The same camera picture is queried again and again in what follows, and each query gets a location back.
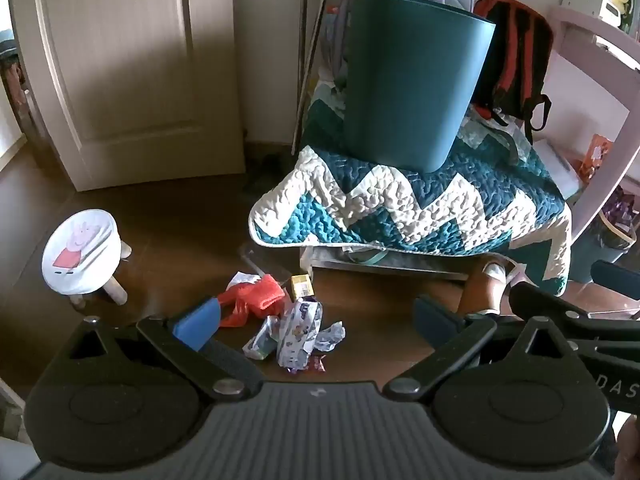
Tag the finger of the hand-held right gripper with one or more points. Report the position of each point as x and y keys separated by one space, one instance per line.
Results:
x=545 y=305
x=617 y=280

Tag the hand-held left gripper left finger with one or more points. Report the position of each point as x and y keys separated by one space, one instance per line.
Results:
x=197 y=322

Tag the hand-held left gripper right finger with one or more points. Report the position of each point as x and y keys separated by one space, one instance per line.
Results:
x=432 y=319

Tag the grey green snack wrapper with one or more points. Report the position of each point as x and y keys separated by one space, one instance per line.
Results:
x=262 y=340

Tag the yellow drink carton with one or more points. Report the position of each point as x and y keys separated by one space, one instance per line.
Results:
x=302 y=287

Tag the teal plastic trash bin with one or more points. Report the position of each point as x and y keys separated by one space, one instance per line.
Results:
x=410 y=85

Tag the dark bin with liner bag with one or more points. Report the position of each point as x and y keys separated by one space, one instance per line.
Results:
x=595 y=252

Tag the person's foot in sandal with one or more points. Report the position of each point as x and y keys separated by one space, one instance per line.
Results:
x=480 y=292

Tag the crumpled white paper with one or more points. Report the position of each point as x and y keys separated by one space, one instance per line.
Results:
x=240 y=278

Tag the red plastic bag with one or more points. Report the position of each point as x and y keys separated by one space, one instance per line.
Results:
x=260 y=292

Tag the purple patterned white wrapper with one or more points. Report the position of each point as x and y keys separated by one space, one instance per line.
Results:
x=300 y=330

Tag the crumpled white blue wrapper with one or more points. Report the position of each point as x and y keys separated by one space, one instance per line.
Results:
x=330 y=335

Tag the small red purple wrapper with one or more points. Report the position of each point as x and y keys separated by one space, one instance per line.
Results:
x=316 y=362

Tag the white flat box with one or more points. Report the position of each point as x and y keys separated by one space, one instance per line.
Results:
x=562 y=165

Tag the teal white zigzag quilt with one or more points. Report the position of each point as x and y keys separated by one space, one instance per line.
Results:
x=400 y=195

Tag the orange printed packet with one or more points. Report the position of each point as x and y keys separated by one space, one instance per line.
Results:
x=595 y=152

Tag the small stool with pig print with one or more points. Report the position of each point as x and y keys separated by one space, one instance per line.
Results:
x=80 y=250

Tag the red black backpack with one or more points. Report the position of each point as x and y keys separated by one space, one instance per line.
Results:
x=520 y=60

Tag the folded dark metal rack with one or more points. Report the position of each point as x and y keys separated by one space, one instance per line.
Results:
x=306 y=85

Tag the white panel door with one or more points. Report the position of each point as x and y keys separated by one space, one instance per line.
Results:
x=130 y=60

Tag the pink shelf frame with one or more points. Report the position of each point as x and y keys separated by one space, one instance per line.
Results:
x=575 y=20

